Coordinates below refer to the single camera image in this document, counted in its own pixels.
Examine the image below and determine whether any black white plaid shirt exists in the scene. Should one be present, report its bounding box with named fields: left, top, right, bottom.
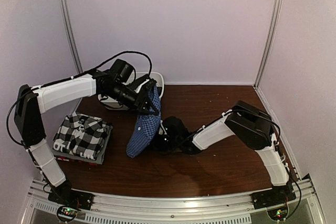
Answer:
left=53, top=112, right=113, bottom=161

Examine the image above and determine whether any aluminium frame post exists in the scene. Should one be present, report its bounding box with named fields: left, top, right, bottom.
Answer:
left=59, top=0, right=83, bottom=73
left=254, top=0, right=283, bottom=90

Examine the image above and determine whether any right aluminium frame post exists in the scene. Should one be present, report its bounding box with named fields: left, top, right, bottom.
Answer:
left=254, top=0, right=283, bottom=90

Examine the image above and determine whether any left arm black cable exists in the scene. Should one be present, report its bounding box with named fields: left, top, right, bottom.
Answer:
left=6, top=50, right=153, bottom=146

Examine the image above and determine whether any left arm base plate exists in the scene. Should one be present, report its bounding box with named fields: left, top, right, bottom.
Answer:
left=48, top=190, right=94, bottom=210

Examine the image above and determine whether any blue checked long sleeve shirt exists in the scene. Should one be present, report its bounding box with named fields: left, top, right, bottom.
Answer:
left=126, top=86, right=161, bottom=158

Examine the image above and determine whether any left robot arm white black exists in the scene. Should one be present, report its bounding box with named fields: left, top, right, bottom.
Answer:
left=11, top=59, right=161, bottom=205

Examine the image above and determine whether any left aluminium frame post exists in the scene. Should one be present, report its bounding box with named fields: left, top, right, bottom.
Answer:
left=59, top=0, right=83, bottom=73

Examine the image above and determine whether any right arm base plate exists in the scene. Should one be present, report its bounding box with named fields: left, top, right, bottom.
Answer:
left=251, top=188, right=296, bottom=209

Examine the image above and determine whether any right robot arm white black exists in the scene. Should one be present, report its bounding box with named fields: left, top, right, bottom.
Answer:
left=151, top=100, right=294, bottom=204

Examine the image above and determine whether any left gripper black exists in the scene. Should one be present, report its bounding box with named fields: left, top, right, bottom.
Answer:
left=105, top=83, right=159, bottom=116

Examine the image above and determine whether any white plastic tub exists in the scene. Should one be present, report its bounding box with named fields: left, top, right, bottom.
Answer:
left=98, top=72, right=165, bottom=111

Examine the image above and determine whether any black patterned shirt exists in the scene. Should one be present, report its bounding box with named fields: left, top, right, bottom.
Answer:
left=128, top=74, right=149, bottom=90

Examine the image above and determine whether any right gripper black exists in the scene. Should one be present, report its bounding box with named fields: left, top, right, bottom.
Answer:
left=141, top=131, right=181, bottom=152

